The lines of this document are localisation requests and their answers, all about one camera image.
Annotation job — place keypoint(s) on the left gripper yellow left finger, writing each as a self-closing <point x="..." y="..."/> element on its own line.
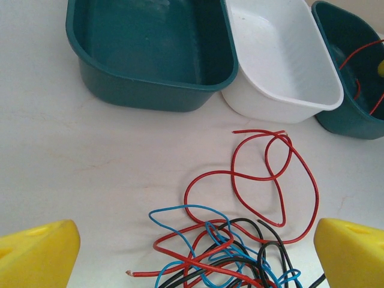
<point x="39" y="255"/>

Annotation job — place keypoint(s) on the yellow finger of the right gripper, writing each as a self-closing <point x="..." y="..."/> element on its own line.
<point x="381" y="69"/>

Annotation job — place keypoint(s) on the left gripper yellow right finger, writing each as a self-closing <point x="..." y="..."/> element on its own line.
<point x="351" y="258"/>

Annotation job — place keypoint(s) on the teal plastic bin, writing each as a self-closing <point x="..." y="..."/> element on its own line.
<point x="150" y="45"/>
<point x="345" y="36"/>

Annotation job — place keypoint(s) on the white plastic bin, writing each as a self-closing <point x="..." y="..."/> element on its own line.
<point x="279" y="60"/>

